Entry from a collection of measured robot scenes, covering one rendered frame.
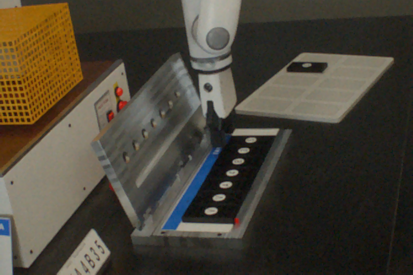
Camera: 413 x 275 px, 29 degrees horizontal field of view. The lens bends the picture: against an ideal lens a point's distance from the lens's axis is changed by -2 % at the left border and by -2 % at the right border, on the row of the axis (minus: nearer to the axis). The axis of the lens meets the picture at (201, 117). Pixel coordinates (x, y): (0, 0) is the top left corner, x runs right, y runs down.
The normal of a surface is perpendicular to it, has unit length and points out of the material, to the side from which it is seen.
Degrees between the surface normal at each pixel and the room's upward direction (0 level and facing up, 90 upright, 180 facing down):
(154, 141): 74
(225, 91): 90
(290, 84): 0
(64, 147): 90
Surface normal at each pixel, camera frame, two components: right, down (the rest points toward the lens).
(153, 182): 0.87, -0.27
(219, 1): 0.10, 0.09
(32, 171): 0.95, -0.01
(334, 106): -0.15, -0.91
